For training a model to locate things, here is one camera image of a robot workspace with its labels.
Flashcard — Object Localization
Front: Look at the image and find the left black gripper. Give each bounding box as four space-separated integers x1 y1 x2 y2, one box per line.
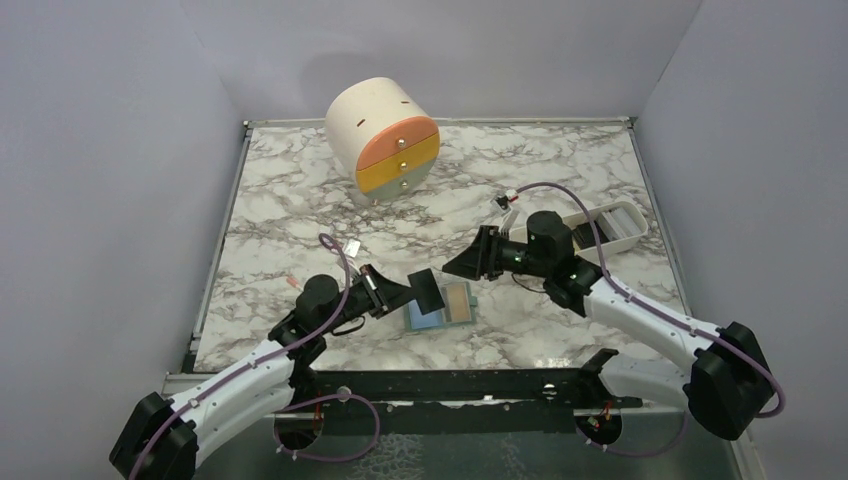
319 264 421 335

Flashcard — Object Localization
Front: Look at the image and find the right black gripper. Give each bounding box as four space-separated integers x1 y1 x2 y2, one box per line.
443 225 551 281

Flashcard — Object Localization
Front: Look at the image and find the green card holder wallet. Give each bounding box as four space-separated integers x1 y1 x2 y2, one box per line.
404 281 478 332

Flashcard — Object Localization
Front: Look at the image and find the white plastic tray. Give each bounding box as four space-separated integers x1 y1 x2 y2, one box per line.
510 201 649 263

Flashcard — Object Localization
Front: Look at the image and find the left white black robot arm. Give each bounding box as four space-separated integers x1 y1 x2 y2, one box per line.
108 264 443 479

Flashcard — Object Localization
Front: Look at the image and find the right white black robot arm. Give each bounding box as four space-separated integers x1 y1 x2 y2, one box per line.
442 211 778 440

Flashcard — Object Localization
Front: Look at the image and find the round cream drawer cabinet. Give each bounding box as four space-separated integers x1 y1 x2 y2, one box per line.
325 77 441 203

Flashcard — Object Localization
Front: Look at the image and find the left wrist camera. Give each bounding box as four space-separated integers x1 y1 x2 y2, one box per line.
343 239 361 259

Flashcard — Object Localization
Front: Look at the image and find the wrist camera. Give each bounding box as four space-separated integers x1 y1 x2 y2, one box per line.
491 189 519 234
343 239 361 259

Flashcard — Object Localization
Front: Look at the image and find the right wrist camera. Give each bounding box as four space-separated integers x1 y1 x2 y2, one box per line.
491 189 519 234

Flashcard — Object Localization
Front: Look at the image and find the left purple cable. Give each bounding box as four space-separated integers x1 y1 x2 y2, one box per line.
125 233 352 480

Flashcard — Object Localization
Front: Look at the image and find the purple cable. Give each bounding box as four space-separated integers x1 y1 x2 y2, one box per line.
506 182 788 419
125 233 352 480

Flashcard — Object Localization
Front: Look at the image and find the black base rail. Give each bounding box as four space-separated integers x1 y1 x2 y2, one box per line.
273 350 642 440

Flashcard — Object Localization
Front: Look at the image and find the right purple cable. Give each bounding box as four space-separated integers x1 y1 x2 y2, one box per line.
506 182 788 419

